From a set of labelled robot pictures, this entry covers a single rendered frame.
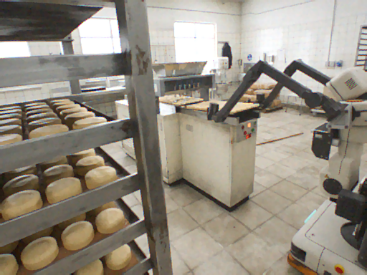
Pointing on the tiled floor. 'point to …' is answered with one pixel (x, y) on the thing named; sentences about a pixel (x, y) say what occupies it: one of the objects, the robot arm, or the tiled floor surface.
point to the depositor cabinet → (170, 122)
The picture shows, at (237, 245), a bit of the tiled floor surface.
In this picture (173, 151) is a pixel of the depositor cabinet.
